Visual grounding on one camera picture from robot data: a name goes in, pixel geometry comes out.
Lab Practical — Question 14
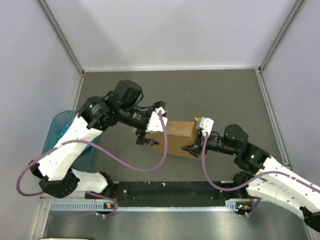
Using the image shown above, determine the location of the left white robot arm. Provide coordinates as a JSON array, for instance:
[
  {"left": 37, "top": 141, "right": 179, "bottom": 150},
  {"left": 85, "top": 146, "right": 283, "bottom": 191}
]
[{"left": 30, "top": 79, "right": 168, "bottom": 199}]

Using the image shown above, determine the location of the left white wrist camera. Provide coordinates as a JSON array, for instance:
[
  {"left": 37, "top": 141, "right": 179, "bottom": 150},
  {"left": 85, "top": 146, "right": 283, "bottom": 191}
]
[{"left": 145, "top": 107, "right": 168, "bottom": 133}]

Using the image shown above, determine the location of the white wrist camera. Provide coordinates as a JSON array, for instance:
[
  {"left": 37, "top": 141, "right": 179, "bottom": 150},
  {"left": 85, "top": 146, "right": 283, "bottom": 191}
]
[
  {"left": 195, "top": 117, "right": 214, "bottom": 137},
  {"left": 145, "top": 107, "right": 168, "bottom": 133}
]

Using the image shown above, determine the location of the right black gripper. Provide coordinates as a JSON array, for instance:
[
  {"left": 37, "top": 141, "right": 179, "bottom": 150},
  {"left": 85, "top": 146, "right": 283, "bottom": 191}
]
[{"left": 181, "top": 129, "right": 239, "bottom": 158}]

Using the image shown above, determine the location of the blue perforated plate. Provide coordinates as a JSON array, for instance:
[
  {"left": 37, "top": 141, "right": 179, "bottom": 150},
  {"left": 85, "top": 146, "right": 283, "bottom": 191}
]
[{"left": 58, "top": 122, "right": 72, "bottom": 140}]

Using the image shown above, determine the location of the teal plastic bin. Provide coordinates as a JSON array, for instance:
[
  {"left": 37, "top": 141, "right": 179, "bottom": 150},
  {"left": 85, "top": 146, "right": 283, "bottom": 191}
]
[{"left": 42, "top": 110, "right": 96, "bottom": 172}]

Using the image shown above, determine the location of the brown cardboard express box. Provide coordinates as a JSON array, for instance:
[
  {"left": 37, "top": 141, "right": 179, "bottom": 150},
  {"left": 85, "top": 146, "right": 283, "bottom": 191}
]
[{"left": 144, "top": 121, "right": 201, "bottom": 159}]

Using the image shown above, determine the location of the grey cable duct rail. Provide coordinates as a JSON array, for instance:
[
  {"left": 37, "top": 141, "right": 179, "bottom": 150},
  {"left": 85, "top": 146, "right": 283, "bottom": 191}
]
[{"left": 50, "top": 201, "right": 239, "bottom": 212}]

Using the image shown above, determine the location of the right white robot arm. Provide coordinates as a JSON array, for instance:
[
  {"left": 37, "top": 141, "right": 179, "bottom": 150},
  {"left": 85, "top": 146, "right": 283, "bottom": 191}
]
[{"left": 181, "top": 124, "right": 320, "bottom": 232}]

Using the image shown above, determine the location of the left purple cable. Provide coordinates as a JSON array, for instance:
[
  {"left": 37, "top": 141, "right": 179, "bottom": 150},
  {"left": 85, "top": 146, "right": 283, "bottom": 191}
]
[{"left": 16, "top": 111, "right": 169, "bottom": 218}]

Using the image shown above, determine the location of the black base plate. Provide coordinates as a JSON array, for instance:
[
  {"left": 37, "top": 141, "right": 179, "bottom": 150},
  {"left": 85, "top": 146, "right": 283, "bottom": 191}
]
[{"left": 107, "top": 181, "right": 254, "bottom": 208}]

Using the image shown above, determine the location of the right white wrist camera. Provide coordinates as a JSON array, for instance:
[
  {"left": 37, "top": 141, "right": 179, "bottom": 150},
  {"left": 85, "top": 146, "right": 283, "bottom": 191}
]
[{"left": 195, "top": 117, "right": 214, "bottom": 137}]

